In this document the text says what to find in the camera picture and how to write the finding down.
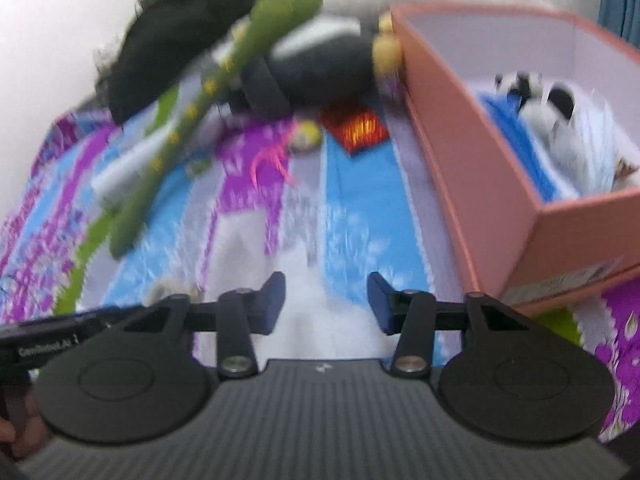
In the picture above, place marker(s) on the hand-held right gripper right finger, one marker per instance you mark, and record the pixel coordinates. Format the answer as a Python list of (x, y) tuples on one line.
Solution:
[(382, 305)]

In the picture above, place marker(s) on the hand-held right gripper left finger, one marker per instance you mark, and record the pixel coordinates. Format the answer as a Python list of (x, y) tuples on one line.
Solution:
[(271, 305)]

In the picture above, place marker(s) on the pink cardboard box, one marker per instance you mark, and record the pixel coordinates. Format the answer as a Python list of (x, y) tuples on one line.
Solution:
[(480, 160)]

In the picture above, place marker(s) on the red snack packet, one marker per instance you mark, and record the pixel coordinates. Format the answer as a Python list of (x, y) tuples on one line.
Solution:
[(356, 130)]

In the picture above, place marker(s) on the grey penguin plush toy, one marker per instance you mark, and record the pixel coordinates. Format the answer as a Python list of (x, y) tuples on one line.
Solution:
[(320, 65)]

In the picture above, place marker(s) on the panda plush toy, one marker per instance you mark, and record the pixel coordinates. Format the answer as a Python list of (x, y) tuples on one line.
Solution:
[(550, 110)]

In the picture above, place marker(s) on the person's left hand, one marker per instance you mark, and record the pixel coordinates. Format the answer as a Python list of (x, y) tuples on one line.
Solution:
[(12, 437)]

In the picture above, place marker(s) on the striped colourful bed sheet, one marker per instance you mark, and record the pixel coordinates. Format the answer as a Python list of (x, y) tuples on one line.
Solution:
[(330, 210)]

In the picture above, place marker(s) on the small yellow round toy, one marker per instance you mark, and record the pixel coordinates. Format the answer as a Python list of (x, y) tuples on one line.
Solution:
[(306, 135)]

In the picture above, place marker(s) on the black jacket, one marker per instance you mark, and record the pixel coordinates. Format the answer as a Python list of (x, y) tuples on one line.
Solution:
[(170, 45)]

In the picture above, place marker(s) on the blue curtain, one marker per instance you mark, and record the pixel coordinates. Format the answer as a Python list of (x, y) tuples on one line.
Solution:
[(620, 0)]

